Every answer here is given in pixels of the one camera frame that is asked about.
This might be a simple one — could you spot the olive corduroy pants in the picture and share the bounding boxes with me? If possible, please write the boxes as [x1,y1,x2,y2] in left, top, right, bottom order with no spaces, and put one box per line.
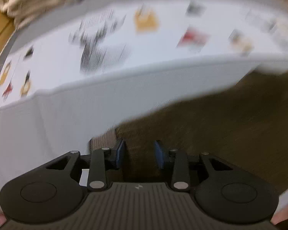
[89,71,288,192]

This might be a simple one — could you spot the grey bed sheet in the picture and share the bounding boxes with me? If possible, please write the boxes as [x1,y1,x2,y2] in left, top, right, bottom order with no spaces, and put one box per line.
[0,0,288,189]

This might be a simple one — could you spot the white printed deer cloth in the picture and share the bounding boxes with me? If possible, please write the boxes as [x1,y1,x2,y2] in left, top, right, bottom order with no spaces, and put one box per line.
[0,0,288,107]

